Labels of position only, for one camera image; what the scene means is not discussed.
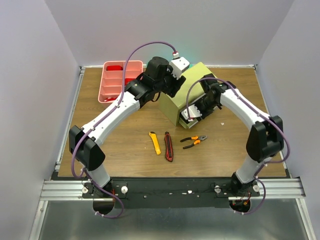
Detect red black utility knife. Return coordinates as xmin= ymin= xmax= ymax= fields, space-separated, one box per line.
xmin=164 ymin=131 xmax=174 ymax=162

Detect red item back compartment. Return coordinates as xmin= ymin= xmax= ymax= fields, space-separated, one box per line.
xmin=106 ymin=65 xmax=123 ymax=71

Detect aluminium rail frame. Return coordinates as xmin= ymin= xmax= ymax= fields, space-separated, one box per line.
xmin=28 ymin=65 xmax=317 ymax=240

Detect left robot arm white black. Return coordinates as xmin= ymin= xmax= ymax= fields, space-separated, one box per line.
xmin=68 ymin=56 xmax=190 ymax=198

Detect red white item front compartment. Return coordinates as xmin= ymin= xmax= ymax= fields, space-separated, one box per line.
xmin=103 ymin=97 xmax=116 ymax=103

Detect yellow utility knife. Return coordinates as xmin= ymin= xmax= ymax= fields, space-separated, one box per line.
xmin=148 ymin=131 xmax=161 ymax=155

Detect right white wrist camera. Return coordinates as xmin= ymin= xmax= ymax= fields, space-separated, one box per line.
xmin=180 ymin=104 xmax=202 ymax=122

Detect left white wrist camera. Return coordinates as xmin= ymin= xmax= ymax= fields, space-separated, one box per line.
xmin=169 ymin=51 xmax=190 ymax=79

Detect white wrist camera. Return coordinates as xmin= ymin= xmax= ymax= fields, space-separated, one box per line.
xmin=169 ymin=51 xmax=190 ymax=79
xmin=180 ymin=104 xmax=202 ymax=122

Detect olive green drawer cabinet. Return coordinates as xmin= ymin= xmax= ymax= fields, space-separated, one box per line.
xmin=159 ymin=62 xmax=215 ymax=129

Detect red item middle compartment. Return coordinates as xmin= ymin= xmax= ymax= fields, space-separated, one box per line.
xmin=124 ymin=78 xmax=135 ymax=85

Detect pink compartment tray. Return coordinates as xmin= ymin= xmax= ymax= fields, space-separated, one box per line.
xmin=97 ymin=60 xmax=143 ymax=105

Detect combination pliers orange handles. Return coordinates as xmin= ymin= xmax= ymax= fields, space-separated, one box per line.
xmin=180 ymin=135 xmax=208 ymax=150

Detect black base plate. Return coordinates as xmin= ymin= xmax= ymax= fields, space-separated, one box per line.
xmin=82 ymin=176 xmax=261 ymax=210

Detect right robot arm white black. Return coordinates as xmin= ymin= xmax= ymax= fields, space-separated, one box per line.
xmin=195 ymin=76 xmax=290 ymax=196

